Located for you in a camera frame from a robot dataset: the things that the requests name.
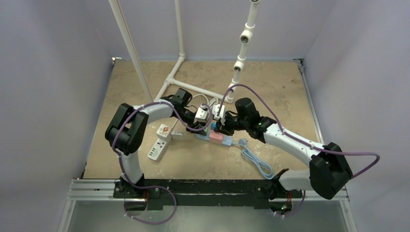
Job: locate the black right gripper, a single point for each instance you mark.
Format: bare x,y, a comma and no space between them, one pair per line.
225,124

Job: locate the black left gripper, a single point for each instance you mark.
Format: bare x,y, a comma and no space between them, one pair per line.
197,124

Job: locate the light blue power strip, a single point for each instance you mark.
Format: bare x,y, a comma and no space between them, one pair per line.
227,140

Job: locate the pink cube adapter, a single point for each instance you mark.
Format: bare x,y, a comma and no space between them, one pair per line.
215,137

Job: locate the white USB power strip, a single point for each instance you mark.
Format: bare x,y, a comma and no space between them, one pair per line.
157,150

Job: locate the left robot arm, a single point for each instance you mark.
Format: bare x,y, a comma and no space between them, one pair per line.
127,128

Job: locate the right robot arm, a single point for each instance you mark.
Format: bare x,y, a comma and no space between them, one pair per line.
326,173

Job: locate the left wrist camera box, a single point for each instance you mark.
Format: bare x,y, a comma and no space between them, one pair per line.
202,114

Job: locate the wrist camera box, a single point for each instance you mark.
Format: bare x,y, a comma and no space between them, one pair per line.
218,111
202,114

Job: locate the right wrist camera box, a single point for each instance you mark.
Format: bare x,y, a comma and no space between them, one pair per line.
218,111

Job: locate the aluminium rail right table edge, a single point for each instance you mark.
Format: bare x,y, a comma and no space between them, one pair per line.
301,67

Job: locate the white PVC pipe frame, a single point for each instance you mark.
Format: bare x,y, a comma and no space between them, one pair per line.
245,39

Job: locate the aluminium front rail frame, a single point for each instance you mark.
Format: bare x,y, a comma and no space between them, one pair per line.
108,205

